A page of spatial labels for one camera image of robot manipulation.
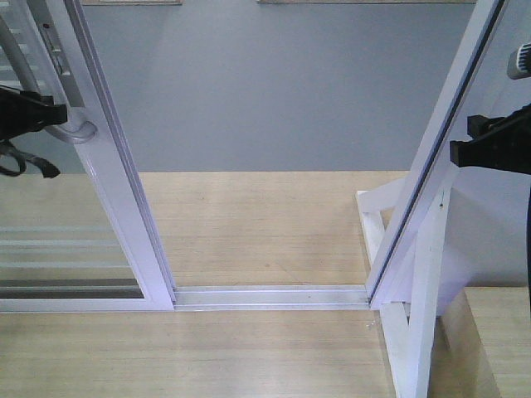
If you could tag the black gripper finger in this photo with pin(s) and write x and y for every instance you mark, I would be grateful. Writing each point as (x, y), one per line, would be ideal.
(501, 143)
(24, 111)

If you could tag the grey door handle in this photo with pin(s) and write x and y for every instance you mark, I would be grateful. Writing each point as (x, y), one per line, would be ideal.
(14, 54)

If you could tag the white sliding glass door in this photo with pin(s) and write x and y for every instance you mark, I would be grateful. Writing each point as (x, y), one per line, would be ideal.
(77, 234)

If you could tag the light wooden box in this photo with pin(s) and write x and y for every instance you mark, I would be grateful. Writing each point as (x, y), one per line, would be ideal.
(482, 346)

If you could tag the white triangular support brace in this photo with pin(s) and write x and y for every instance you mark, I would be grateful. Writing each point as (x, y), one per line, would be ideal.
(408, 314)

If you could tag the light wooden platform board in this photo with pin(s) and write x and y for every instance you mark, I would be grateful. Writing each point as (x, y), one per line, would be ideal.
(230, 228)

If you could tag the aluminium floor track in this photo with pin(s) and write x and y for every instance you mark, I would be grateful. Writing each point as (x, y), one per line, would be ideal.
(271, 298)

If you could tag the white door frame post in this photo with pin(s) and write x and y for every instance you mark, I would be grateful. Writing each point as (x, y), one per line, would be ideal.
(428, 171)

